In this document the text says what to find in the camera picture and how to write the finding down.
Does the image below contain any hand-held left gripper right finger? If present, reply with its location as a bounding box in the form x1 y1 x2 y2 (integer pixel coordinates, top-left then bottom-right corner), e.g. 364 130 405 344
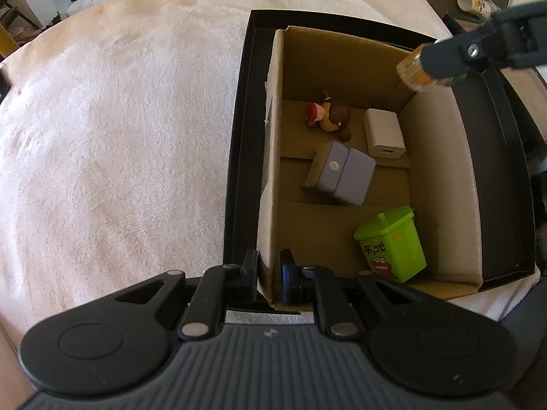
280 250 445 340

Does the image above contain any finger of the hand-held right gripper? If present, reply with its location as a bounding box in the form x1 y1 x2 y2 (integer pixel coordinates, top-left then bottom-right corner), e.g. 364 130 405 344
421 21 506 87

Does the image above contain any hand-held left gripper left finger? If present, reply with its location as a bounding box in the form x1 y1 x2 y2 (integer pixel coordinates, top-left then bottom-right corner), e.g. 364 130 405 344
115 250 259 341

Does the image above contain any small colourful toy figurine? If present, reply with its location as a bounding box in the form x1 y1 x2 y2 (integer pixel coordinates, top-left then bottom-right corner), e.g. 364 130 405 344
396 45 434 92

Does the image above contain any white charger plug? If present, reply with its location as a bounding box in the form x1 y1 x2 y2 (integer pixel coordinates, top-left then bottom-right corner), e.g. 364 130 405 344
363 109 406 159

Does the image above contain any shallow black tray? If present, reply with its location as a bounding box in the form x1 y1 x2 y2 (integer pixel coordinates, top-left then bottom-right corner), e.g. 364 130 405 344
222 9 537 312

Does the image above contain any green mini trash bin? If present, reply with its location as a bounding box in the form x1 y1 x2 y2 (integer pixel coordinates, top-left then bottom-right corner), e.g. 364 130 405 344
353 205 427 283

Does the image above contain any lavender charger plug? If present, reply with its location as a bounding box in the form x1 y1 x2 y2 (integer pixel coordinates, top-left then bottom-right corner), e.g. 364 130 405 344
301 141 377 206

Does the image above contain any brown cardboard box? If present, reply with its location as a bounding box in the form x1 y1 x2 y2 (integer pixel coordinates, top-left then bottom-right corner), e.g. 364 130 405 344
256 26 483 312

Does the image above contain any brown-haired doll figurine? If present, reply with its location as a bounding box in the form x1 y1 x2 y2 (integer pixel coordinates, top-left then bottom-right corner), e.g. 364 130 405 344
305 90 352 141

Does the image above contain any yellow paper cup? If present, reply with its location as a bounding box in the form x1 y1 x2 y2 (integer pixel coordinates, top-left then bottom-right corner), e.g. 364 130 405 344
456 0 498 20

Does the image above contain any black tray with brown inside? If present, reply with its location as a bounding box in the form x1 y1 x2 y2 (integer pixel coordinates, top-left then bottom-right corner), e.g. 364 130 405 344
442 12 547 178

